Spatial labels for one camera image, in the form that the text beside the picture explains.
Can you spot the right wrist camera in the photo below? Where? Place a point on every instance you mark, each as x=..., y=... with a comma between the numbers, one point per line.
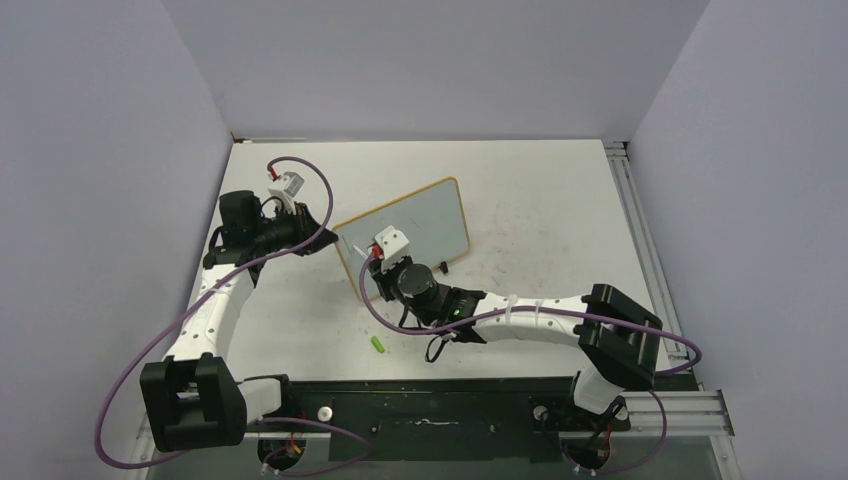
x=392, y=245

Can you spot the yellow framed whiteboard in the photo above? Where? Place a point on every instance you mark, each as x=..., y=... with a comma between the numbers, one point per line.
x=432, y=218

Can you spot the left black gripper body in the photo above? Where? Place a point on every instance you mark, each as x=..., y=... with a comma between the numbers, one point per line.
x=284, y=233

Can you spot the white green marker pen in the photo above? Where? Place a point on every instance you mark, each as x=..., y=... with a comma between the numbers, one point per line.
x=363, y=253

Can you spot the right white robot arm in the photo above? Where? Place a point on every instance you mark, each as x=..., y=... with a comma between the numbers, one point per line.
x=619, y=337

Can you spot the green marker cap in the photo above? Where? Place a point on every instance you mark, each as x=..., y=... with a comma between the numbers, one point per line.
x=377, y=344

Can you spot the aluminium rail frame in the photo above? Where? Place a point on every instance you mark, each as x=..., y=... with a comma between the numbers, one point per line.
x=653, y=273

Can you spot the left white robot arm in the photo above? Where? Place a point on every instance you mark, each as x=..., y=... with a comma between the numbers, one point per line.
x=192, y=399

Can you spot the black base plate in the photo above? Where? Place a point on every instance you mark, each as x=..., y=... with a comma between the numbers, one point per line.
x=441, y=420

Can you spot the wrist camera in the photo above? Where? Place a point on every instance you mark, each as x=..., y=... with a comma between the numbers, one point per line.
x=392, y=245
x=286, y=185

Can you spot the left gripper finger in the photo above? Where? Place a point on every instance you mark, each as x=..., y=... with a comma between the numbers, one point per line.
x=323, y=240
x=309, y=226

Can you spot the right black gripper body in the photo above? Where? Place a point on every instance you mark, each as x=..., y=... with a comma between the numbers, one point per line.
x=388, y=278

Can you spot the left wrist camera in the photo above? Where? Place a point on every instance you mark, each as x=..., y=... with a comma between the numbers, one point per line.
x=286, y=185

